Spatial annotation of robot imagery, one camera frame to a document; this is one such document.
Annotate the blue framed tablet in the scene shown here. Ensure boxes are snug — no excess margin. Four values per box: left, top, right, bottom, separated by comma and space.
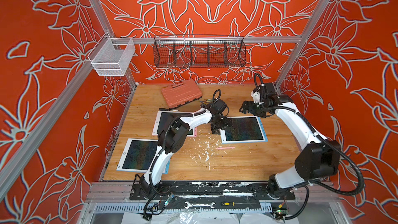
117, 139, 160, 173
220, 116, 268, 144

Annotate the blue framed front tablet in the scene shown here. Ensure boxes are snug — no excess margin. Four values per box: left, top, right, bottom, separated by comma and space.
117, 139, 160, 173

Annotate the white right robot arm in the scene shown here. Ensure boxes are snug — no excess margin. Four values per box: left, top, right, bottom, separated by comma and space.
239, 73, 365, 198

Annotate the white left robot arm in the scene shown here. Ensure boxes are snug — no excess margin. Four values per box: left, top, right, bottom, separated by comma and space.
139, 99, 232, 197

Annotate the pink stylus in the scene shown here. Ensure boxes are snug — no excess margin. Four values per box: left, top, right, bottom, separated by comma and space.
216, 146, 235, 150

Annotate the pink framed writing tablet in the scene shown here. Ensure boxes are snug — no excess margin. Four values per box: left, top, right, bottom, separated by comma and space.
152, 111, 188, 136

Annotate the red plastic tool case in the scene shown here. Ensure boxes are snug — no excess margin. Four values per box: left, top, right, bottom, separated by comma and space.
161, 79, 203, 109

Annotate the silver open-end wrench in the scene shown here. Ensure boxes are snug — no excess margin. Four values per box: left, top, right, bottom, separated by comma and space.
184, 201, 216, 209

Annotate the black handled small screwdriver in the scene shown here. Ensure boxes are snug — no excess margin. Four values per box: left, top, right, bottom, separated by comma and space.
158, 108, 179, 112

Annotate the black wire wall basket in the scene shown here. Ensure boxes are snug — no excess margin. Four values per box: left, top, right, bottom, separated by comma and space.
153, 34, 247, 68

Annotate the yellow handled screwdriver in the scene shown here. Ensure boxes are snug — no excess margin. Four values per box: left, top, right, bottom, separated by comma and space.
221, 201, 256, 206

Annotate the clear plastic wall bin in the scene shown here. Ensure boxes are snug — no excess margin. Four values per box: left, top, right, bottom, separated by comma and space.
88, 33, 136, 76

